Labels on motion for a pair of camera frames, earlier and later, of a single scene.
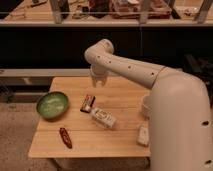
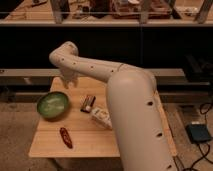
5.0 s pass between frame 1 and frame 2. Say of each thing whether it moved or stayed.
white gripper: moved
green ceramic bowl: stayed
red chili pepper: stayed
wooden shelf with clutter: stayed
